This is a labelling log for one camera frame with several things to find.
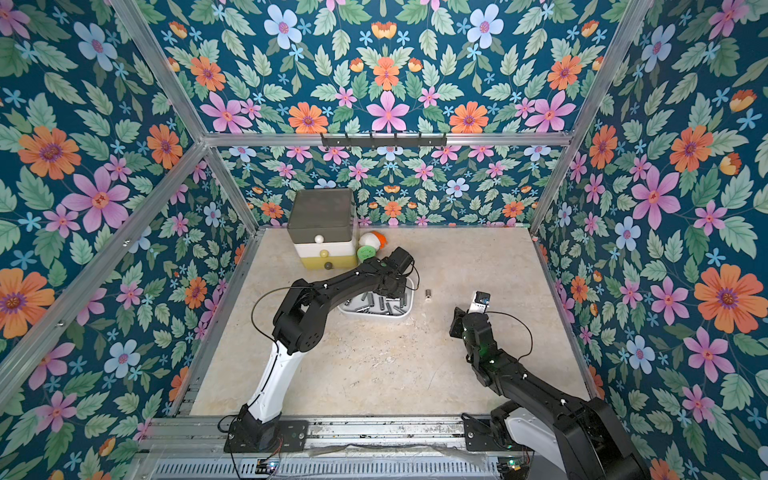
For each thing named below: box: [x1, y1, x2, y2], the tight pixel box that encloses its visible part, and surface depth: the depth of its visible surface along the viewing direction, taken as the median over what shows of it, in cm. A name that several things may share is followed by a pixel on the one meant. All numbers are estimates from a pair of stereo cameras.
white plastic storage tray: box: [338, 278, 415, 319], surface depth 98 cm
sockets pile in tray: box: [344, 292, 408, 315], surface depth 98 cm
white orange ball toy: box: [358, 231, 388, 252], surface depth 113 cm
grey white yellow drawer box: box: [288, 188, 357, 270], surface depth 106 cm
